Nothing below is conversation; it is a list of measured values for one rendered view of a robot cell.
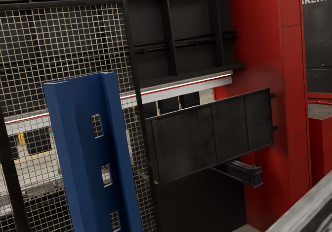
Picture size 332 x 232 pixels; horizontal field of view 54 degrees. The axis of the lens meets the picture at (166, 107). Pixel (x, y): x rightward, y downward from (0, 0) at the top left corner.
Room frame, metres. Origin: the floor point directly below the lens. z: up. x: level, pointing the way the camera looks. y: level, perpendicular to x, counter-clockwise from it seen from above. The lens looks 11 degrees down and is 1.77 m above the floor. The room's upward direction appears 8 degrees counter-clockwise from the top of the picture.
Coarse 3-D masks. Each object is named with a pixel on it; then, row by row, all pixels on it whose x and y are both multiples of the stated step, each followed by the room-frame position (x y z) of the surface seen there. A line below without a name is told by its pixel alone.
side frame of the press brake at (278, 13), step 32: (256, 0) 2.48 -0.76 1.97; (288, 0) 2.36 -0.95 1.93; (256, 32) 2.50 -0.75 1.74; (288, 32) 2.35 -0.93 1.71; (256, 64) 2.53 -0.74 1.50; (288, 64) 2.34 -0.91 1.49; (224, 96) 2.91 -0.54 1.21; (288, 96) 2.33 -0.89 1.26; (288, 128) 2.32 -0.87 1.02; (256, 160) 2.61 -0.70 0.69; (288, 160) 2.31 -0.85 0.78; (256, 192) 2.64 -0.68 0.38; (288, 192) 2.33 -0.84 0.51; (256, 224) 2.67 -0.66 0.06
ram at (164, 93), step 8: (208, 80) 2.69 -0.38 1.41; (216, 80) 2.73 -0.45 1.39; (224, 80) 2.77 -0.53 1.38; (168, 88) 2.51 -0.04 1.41; (176, 88) 2.55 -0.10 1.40; (184, 88) 2.58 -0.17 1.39; (192, 88) 2.61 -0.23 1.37; (200, 88) 2.65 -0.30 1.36; (208, 88) 2.69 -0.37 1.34; (128, 96) 2.36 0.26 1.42; (144, 96) 2.42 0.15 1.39; (152, 96) 2.45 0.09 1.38; (160, 96) 2.48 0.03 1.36; (168, 96) 2.51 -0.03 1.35; (128, 104) 2.35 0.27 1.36; (136, 104) 2.38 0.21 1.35; (32, 120) 2.05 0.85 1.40; (40, 120) 2.07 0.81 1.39; (8, 128) 1.98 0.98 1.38; (24, 128) 2.02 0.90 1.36; (32, 128) 2.04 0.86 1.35
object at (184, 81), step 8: (224, 72) 2.51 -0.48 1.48; (232, 72) 2.55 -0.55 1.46; (184, 80) 2.34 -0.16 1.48; (192, 80) 2.38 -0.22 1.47; (200, 80) 2.41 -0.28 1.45; (144, 88) 2.21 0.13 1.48; (152, 88) 2.23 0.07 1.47; (160, 88) 2.25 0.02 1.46; (120, 96) 2.11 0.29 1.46; (32, 112) 1.86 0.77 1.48; (40, 112) 1.88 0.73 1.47; (8, 120) 1.80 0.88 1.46
